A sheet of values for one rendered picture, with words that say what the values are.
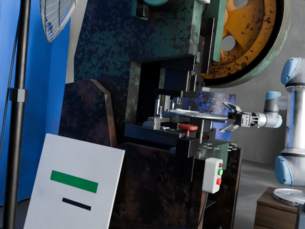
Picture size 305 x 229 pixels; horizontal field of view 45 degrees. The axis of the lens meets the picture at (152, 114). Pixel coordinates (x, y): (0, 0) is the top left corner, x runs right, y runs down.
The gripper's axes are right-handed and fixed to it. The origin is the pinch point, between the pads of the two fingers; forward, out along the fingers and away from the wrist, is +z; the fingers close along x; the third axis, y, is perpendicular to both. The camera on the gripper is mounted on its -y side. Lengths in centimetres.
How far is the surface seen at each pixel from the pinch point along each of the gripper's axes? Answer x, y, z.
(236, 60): -30.5, -16.1, -16.8
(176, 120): 3.5, -1.6, 23.2
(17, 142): 11, 35, 96
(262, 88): -21, -245, -215
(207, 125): 4.4, 4.0, 8.9
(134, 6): -46, 0, 51
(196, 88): -12.9, 0.7, 15.2
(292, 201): 41, 14, -42
